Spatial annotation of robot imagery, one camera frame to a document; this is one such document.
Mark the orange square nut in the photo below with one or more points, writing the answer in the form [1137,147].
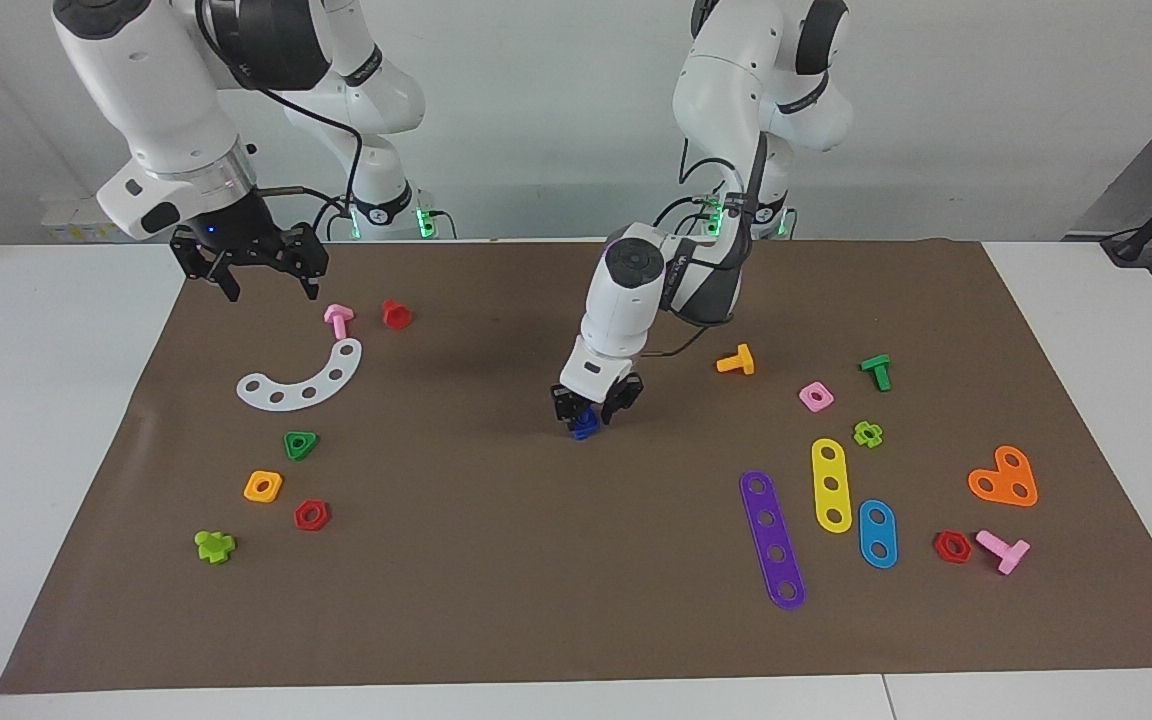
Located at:
[250,492]

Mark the blue two-hole strip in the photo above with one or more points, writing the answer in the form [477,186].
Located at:
[877,534]

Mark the yellow three-hole strip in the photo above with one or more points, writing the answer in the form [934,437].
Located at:
[829,470]

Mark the white power strip box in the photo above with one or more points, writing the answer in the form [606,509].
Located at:
[76,225]

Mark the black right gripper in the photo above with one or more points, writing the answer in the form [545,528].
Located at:
[236,235]

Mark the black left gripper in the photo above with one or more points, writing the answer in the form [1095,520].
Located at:
[626,392]

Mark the blue plastic screw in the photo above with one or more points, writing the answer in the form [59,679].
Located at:
[586,433]

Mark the orange heart-shaped plate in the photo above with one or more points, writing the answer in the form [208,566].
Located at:
[1004,478]

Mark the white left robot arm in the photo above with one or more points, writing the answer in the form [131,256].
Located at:
[626,300]

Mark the green plastic screw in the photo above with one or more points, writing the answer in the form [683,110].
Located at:
[878,372]

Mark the lime green cross screw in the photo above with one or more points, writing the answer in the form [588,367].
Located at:
[214,548]

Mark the pink plastic screw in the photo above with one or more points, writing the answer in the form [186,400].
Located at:
[338,318]
[1008,552]

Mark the green triangle nut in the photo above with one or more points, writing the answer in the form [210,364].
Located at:
[311,438]

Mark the red plastic screw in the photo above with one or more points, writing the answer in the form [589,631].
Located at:
[396,316]

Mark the red hexagon nut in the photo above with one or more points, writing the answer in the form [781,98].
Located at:
[941,553]
[300,520]

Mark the pink square nut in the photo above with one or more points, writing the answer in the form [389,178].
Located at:
[825,403]

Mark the orange plastic screw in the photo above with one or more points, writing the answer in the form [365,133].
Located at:
[739,360]

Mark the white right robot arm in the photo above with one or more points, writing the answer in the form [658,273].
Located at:
[166,90]

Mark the brown table mat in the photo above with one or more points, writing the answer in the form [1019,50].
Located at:
[556,560]

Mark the lime green cross nut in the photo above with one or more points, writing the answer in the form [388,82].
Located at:
[860,438]

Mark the white curved perforated strip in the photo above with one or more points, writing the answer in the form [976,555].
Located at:
[322,383]

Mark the purple four-hole strip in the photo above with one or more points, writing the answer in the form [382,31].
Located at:
[763,502]

